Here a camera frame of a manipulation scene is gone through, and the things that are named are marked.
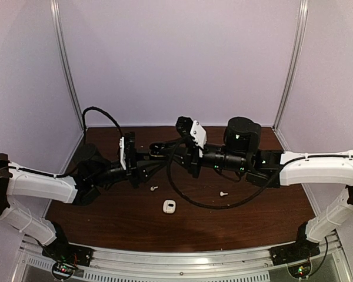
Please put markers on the white earbud charging case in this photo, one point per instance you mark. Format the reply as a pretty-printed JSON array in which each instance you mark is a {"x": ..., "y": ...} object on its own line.
[{"x": 169, "y": 206}]

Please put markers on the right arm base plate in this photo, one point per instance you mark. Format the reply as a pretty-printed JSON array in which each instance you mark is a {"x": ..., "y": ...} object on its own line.
[{"x": 293, "y": 252}]

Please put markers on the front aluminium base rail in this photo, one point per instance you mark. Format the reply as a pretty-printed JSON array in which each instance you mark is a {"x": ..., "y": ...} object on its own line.
[{"x": 253, "y": 264}]

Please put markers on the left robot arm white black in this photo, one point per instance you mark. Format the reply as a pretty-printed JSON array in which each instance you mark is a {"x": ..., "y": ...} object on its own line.
[{"x": 79, "y": 187}]

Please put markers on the right aluminium frame post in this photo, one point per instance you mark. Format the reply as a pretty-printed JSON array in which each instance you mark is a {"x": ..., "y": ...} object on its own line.
[{"x": 302, "y": 19}]

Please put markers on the aluminium frame post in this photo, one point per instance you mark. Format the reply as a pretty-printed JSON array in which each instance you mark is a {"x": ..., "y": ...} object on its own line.
[
  {"x": 302, "y": 19},
  {"x": 66, "y": 69}
]

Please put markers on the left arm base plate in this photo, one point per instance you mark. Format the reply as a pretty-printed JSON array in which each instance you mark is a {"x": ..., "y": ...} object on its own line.
[{"x": 68, "y": 254}]

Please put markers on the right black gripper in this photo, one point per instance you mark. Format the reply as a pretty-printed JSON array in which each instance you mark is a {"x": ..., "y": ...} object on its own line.
[{"x": 190, "y": 158}]

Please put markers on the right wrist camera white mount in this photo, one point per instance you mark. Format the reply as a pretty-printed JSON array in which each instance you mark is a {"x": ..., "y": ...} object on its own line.
[{"x": 194, "y": 131}]

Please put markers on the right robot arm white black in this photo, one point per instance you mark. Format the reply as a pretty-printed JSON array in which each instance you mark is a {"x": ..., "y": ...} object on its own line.
[{"x": 240, "y": 154}]

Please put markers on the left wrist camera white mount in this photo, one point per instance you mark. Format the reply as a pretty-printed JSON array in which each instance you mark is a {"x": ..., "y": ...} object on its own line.
[{"x": 126, "y": 147}]

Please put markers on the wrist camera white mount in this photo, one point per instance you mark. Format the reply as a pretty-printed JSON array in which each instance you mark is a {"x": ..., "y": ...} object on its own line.
[
  {"x": 194, "y": 131},
  {"x": 126, "y": 147}
]

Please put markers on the black earbud charging case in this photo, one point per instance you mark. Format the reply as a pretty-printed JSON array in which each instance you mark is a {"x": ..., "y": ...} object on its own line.
[{"x": 158, "y": 150}]

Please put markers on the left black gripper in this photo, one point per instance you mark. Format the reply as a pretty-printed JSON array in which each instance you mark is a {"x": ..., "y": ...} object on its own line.
[{"x": 136, "y": 168}]

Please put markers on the left aluminium frame post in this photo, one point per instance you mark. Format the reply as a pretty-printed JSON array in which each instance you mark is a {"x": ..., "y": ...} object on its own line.
[{"x": 66, "y": 69}]

